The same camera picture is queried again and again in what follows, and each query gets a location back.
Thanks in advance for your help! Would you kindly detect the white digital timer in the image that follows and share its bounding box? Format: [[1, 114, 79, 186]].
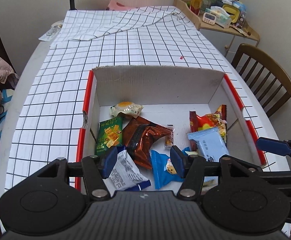
[[202, 12, 216, 25]]

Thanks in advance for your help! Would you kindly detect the light blue snack packet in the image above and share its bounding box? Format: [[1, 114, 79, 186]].
[[187, 127, 229, 162]]

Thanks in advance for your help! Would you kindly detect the green orange pastry packet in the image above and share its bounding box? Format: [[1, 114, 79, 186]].
[[110, 101, 144, 118]]

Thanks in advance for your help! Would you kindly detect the yellow box on cabinet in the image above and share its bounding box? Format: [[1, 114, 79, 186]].
[[222, 4, 240, 24]]

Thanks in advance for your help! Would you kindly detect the pale yellow snack bag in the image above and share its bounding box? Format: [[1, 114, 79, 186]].
[[201, 177, 218, 195]]

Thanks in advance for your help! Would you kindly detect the blue cookie packet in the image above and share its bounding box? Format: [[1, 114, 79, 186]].
[[150, 146, 199, 190]]

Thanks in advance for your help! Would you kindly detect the white grid tablecloth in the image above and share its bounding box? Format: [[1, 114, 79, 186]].
[[0, 7, 289, 195]]

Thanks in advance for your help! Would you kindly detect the white corner cabinet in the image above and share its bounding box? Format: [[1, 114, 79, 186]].
[[173, 0, 260, 58]]

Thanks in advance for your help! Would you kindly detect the pink item behind table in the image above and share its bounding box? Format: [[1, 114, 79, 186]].
[[106, 0, 135, 11]]

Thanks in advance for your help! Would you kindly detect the green cracker packet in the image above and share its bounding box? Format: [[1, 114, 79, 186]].
[[95, 117, 123, 156]]

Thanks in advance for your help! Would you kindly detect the amber drink bottle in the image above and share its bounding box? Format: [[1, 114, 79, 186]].
[[190, 0, 203, 15]]

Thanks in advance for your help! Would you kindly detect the brown wooden chair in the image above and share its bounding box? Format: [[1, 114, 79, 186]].
[[231, 43, 291, 117]]

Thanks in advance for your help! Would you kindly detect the red yellow snack bag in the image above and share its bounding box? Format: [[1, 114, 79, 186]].
[[189, 104, 227, 144]]

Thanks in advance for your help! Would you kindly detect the brown foil snack packet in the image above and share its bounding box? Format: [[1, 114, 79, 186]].
[[123, 116, 173, 170]]

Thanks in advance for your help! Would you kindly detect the white blue printed packet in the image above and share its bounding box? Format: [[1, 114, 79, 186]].
[[104, 146, 151, 195]]

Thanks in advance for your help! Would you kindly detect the paper packet at table edge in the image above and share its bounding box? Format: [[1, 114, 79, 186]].
[[39, 21, 63, 42]]

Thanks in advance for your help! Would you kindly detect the red white cardboard box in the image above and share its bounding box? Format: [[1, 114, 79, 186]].
[[74, 65, 268, 196]]

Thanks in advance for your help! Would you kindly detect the tissue box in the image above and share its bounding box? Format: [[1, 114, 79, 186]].
[[205, 6, 232, 29]]

